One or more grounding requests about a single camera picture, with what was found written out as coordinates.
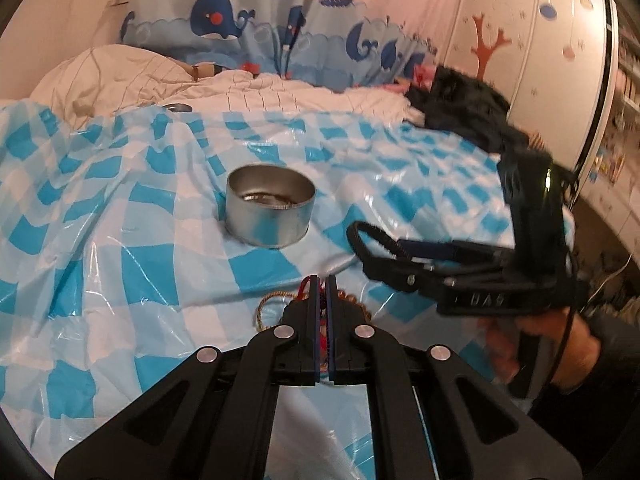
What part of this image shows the pink patterned cloth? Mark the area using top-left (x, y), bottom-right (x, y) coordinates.
top-left (383, 65), bottom-right (437, 94)

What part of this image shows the blue white checkered plastic sheet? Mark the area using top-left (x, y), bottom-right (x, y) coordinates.
top-left (1, 100), bottom-right (513, 471)

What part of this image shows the silver tin lid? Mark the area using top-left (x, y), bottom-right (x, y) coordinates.
top-left (164, 103), bottom-right (193, 113)

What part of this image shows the white wardrobe with tree decal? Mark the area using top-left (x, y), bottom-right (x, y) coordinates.
top-left (442, 0), bottom-right (618, 174)

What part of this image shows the person's right hand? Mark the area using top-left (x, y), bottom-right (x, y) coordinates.
top-left (477, 308), bottom-right (601, 390)

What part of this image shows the blue whale print pillow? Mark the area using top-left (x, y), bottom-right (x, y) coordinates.
top-left (119, 0), bottom-right (306, 75)

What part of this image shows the black fuzzy garment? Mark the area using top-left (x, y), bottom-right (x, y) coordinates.
top-left (406, 66), bottom-right (529, 155)

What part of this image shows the white grid-lined duvet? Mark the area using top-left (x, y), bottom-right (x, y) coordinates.
top-left (30, 44), bottom-right (424, 127)

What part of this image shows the gold cord bracelet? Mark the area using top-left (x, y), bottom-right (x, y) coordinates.
top-left (250, 289), bottom-right (302, 334)

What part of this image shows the round silver metal tin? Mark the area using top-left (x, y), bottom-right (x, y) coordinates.
top-left (224, 165), bottom-right (316, 248)

